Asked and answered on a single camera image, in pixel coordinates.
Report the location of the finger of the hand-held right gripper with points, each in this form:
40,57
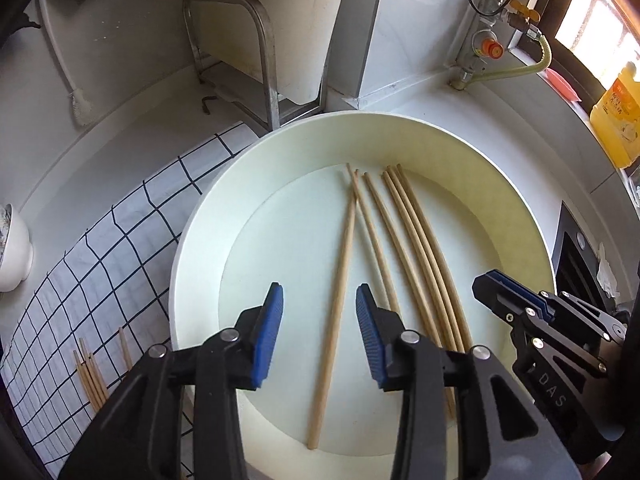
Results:
505,310
580,312

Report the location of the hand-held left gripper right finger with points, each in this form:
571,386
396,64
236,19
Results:
371,340

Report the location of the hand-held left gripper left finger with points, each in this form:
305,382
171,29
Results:
267,340

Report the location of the pile of wooden chopsticks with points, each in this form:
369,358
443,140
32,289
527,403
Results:
344,260

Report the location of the cream round basin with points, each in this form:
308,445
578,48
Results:
280,240

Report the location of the white tissue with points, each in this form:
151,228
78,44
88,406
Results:
606,275

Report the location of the black appliance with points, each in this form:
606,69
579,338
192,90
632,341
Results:
570,240

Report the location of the white black-grid cloth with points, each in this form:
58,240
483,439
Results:
100,270

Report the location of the yellow oil bottle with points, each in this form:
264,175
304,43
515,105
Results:
617,115

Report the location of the red flat plastic piece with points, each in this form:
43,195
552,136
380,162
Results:
562,85

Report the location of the small dark hook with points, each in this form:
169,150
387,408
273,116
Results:
206,102

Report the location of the plain white bowl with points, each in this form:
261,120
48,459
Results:
20,260

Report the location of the metal gas valve red knob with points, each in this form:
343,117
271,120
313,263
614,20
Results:
477,47

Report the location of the metal rack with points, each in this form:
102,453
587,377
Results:
268,75

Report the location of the blue patterned bowl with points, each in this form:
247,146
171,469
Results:
4,235

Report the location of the white cutting board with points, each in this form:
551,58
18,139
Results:
295,50

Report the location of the white dish brush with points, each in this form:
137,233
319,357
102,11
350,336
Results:
80,110

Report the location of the window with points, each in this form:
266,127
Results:
590,15

